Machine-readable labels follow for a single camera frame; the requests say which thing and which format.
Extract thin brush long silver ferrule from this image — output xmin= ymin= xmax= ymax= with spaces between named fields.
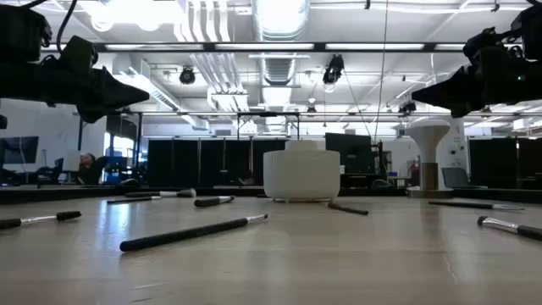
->
xmin=428 ymin=200 xmax=526 ymax=212

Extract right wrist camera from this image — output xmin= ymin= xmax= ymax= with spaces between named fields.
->
xmin=462 ymin=27 xmax=501 ymax=64

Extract white box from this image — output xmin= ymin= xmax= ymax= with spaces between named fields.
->
xmin=62 ymin=150 xmax=81 ymax=173

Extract makeup brush long black bristles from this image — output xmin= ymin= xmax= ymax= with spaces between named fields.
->
xmin=0 ymin=210 xmax=83 ymax=230

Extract thin hanging cable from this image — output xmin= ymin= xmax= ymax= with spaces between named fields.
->
xmin=373 ymin=0 xmax=390 ymax=143

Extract round black ceiling fixture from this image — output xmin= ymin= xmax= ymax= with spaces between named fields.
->
xmin=179 ymin=66 xmax=197 ymax=86

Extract black-handled wide silver-ferrule brush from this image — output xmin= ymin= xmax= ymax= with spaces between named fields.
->
xmin=477 ymin=215 xmax=542 ymax=242

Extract white mushroom table lamp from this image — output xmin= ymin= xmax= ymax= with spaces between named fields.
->
xmin=405 ymin=118 xmax=455 ymax=199

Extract person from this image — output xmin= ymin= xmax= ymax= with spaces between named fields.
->
xmin=77 ymin=152 xmax=108 ymax=186

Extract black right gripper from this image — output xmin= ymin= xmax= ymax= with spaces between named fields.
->
xmin=410 ymin=46 xmax=542 ymax=119

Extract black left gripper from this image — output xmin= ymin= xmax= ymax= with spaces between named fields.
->
xmin=0 ymin=62 xmax=151 ymax=125

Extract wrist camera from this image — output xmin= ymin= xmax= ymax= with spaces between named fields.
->
xmin=56 ymin=35 xmax=100 ymax=69
xmin=462 ymin=27 xmax=501 ymax=64

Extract thin flat-tip makeup brush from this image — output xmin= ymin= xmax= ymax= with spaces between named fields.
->
xmin=106 ymin=195 xmax=163 ymax=205

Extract long black arm cable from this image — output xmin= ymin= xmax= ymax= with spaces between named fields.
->
xmin=56 ymin=0 xmax=80 ymax=53

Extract overhead beam with light strips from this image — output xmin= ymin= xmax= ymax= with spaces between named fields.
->
xmin=40 ymin=41 xmax=542 ymax=54

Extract thin black makeup brush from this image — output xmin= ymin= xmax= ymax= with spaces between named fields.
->
xmin=326 ymin=202 xmax=370 ymax=217

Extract fluffy powder brush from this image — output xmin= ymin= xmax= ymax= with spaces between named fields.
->
xmin=124 ymin=187 xmax=197 ymax=199

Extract thick-handled white-tipped makeup brush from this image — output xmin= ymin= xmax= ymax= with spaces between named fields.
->
xmin=193 ymin=195 xmax=236 ymax=208

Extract black partition panels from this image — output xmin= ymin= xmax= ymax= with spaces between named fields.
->
xmin=468 ymin=136 xmax=542 ymax=191
xmin=147 ymin=138 xmax=289 ymax=188

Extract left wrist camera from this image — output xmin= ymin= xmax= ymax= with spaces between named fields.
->
xmin=56 ymin=35 xmax=100 ymax=69

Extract white ribbed round container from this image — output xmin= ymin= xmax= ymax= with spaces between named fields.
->
xmin=263 ymin=140 xmax=341 ymax=202

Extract grey chair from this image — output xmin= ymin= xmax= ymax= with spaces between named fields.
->
xmin=440 ymin=166 xmax=488 ymax=190

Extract black ceiling camera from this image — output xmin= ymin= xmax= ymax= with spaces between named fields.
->
xmin=397 ymin=100 xmax=418 ymax=116
xmin=321 ymin=53 xmax=346 ymax=86

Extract dark wall monitor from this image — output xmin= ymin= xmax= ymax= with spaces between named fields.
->
xmin=0 ymin=136 xmax=40 ymax=165

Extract silver air duct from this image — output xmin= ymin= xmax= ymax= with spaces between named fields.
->
xmin=252 ymin=0 xmax=311 ymax=43

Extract long thin black liner brush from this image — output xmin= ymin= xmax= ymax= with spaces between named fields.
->
xmin=119 ymin=213 xmax=269 ymax=253

